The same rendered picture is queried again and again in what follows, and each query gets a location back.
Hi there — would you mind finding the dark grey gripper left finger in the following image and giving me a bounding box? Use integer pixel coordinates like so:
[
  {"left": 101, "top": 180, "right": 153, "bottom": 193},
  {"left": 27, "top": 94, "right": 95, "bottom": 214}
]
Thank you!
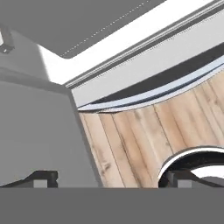
[{"left": 0, "top": 170, "right": 59, "bottom": 189}]

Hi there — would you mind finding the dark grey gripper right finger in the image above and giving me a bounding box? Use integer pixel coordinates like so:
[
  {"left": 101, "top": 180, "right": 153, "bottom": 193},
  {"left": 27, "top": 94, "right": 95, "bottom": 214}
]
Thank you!
[{"left": 166, "top": 170, "right": 224, "bottom": 189}]

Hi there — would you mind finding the grey fridge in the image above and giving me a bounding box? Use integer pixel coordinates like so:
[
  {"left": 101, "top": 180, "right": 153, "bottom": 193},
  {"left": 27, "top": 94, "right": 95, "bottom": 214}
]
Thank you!
[{"left": 0, "top": 27, "right": 103, "bottom": 189}]

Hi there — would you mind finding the white-rimmed black round thing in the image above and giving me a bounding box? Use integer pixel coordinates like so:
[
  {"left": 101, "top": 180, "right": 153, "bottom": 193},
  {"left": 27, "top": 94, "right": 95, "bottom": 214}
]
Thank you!
[{"left": 157, "top": 146, "right": 224, "bottom": 189}]

